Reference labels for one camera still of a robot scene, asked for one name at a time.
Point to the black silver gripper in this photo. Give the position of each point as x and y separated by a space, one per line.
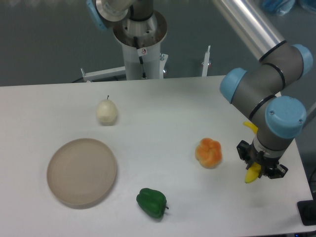
266 157

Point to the yellow banana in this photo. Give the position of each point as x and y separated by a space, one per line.
252 172

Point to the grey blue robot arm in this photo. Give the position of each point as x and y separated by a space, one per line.
254 94

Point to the beige round plate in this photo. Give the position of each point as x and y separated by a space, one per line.
81 173

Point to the orange knotted bread roll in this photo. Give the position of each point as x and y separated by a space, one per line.
208 153

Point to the black device at edge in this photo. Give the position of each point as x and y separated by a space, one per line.
307 211

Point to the grey table leg strut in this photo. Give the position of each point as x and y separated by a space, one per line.
311 113

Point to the green bell pepper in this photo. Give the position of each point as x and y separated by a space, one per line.
152 202

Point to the blue plastic bag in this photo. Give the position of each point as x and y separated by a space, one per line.
277 7

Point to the white pear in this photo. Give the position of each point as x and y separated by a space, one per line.
106 112

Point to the white right table bracket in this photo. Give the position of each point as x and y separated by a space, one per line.
206 62

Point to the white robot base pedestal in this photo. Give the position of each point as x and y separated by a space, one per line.
140 42

